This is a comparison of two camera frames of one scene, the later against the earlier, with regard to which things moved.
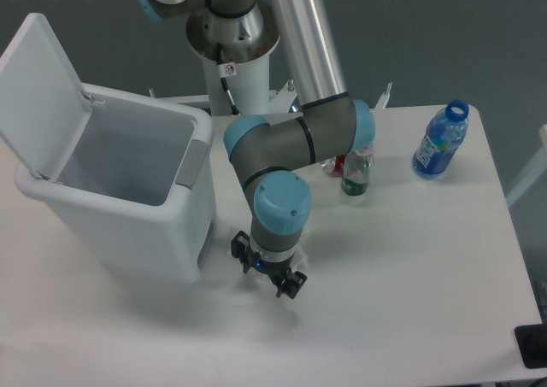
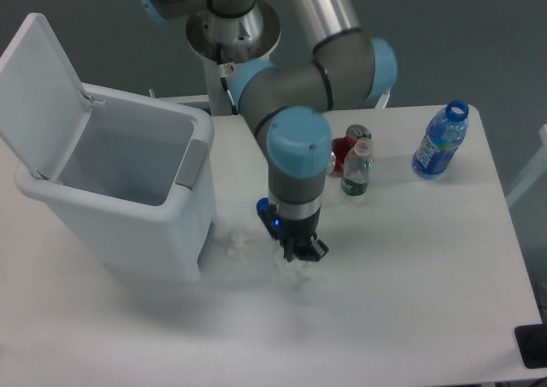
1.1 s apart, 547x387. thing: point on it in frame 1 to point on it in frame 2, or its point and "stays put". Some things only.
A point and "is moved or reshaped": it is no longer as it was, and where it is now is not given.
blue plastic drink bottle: [443, 136] stays put
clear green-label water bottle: [356, 172] stays put
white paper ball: [261, 281] is moved or reshaped
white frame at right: [538, 167] stays put
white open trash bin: [133, 177] stays put
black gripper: [241, 249] to [295, 232]
